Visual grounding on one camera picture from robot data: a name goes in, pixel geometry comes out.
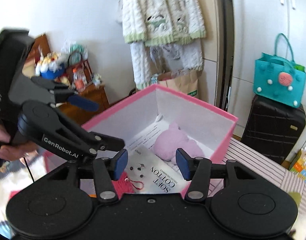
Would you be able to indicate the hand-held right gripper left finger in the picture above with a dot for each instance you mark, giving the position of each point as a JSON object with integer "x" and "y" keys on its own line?
{"x": 120, "y": 165}

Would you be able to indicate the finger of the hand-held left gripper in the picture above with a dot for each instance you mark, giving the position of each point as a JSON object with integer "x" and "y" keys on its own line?
{"x": 84, "y": 104}
{"x": 93, "y": 141}

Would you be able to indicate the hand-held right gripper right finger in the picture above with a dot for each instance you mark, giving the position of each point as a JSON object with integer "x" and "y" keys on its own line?
{"x": 182, "y": 165}

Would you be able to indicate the purple plush toy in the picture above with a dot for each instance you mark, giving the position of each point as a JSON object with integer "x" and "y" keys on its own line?
{"x": 170, "y": 142}

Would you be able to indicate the soft tissue pack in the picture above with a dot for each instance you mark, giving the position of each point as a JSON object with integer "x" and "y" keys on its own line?
{"x": 155, "y": 170}

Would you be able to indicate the pink storage box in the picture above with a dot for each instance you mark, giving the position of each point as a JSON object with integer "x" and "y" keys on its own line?
{"x": 224, "y": 140}

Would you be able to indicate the white brown plush dog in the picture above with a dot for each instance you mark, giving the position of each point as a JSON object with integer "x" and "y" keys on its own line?
{"x": 302, "y": 226}

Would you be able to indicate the person's left hand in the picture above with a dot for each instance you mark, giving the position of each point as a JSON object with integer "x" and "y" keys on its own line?
{"x": 3, "y": 136}

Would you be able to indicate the brown wooden nightstand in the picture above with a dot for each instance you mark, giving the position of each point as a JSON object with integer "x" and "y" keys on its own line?
{"x": 93, "y": 97}

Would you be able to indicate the orange drink bottle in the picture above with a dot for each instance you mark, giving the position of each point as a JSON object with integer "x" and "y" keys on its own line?
{"x": 79, "y": 82}

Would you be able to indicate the small white figurine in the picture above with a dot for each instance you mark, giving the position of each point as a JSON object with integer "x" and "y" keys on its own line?
{"x": 97, "y": 79}

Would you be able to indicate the brown wooden panel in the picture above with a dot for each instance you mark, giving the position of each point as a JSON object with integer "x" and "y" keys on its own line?
{"x": 40, "y": 46}

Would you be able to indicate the green wrapped bundle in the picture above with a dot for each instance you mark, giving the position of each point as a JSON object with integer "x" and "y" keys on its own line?
{"x": 76, "y": 50}

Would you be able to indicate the brown paper bag green label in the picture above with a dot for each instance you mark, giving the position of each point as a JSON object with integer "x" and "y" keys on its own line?
{"x": 182, "y": 82}

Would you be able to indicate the striped tablecloth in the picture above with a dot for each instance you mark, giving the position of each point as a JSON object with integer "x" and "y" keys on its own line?
{"x": 267, "y": 175}

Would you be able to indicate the beige wooden board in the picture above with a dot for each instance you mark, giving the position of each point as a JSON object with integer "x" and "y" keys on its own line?
{"x": 211, "y": 80}

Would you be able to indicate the black suitcase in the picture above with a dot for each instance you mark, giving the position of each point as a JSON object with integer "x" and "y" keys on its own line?
{"x": 267, "y": 130}

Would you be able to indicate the grey printed garment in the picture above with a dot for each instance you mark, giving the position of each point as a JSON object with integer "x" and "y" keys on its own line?
{"x": 172, "y": 57}

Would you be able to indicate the teal felt handbag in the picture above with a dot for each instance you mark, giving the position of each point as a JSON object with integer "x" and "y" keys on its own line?
{"x": 272, "y": 90}

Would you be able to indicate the small green plush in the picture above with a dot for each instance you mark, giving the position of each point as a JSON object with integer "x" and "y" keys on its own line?
{"x": 297, "y": 198}

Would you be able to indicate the colourful snack bag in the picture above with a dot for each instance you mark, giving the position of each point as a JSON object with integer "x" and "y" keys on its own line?
{"x": 302, "y": 170}

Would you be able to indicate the white green knit cardigan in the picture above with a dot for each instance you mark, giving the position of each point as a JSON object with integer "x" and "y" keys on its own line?
{"x": 155, "y": 5}

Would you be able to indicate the white wardrobe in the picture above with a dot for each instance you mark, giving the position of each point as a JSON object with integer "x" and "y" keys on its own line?
{"x": 267, "y": 17}

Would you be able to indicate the black folding frame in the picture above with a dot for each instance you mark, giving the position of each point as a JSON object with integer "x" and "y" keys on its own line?
{"x": 225, "y": 42}

